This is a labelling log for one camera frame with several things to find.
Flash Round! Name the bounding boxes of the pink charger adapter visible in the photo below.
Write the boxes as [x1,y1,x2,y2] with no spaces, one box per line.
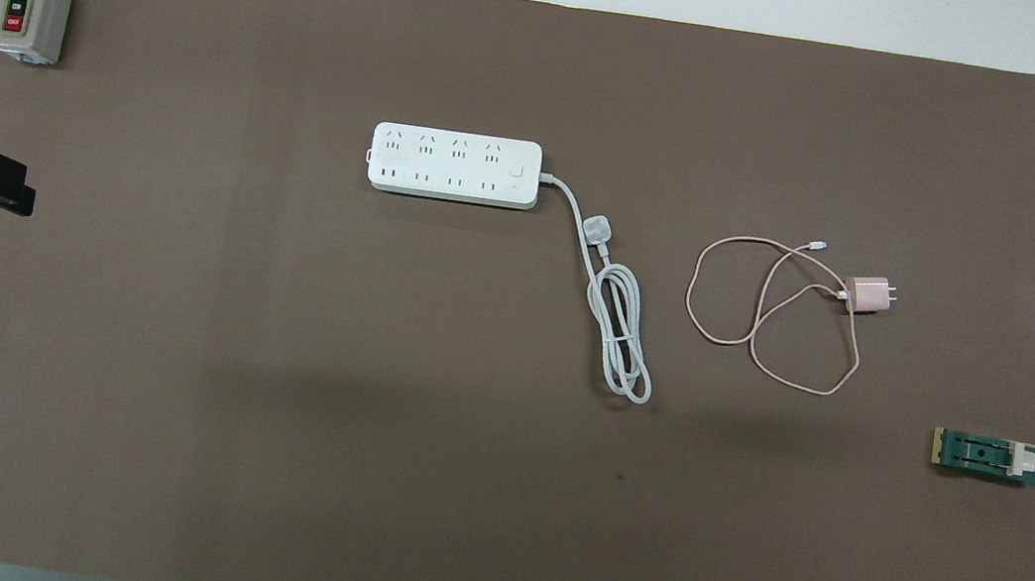
[840,271,900,319]

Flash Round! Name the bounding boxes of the pink charging cable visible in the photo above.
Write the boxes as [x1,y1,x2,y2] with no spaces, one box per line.
[674,224,876,401]

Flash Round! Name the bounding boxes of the brown table mat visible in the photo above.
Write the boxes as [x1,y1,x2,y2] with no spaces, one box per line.
[0,0,1035,581]

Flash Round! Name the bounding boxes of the grey on-off switch box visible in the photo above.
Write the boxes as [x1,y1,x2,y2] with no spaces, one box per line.
[0,0,72,68]

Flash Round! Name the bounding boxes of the white power strip cord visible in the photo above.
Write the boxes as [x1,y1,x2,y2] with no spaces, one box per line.
[511,172,680,407]

